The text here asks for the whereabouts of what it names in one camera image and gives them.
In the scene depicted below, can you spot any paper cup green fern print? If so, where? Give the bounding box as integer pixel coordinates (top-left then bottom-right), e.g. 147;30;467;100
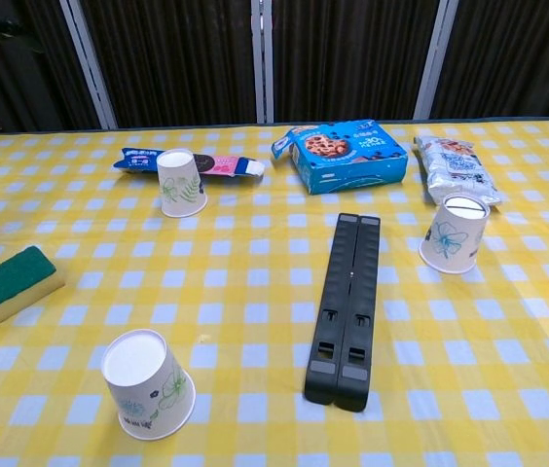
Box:
156;148;208;219

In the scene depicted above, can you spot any paper cup blue flower print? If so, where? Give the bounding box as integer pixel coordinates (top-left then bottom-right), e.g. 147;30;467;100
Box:
418;192;492;274

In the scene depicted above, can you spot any paper cup green flower print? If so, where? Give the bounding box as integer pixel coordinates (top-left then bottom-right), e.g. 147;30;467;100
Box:
100;329;197;442

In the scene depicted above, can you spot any yellow checkered tablecloth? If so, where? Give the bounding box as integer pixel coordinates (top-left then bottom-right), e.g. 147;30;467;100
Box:
0;116;549;467

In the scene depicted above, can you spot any black folding stand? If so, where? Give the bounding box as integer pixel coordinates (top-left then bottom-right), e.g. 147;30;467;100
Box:
303;212;382;413

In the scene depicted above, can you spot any blue cookie box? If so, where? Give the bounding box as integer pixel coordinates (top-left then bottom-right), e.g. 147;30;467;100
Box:
271;120;409;197

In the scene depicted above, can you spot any blue pink cookie sleeve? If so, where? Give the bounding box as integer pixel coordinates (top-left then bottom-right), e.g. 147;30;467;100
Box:
112;147;266;179

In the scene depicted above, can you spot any white silver snack bag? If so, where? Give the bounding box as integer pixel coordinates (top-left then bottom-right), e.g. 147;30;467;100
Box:
413;134;503;208

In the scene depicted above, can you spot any green and yellow sponge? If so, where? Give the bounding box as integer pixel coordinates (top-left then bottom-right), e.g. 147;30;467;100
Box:
0;245;67;334

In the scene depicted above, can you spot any white frame post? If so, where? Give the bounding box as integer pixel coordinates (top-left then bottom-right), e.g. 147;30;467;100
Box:
58;0;119;130
250;0;275;125
413;0;461;121

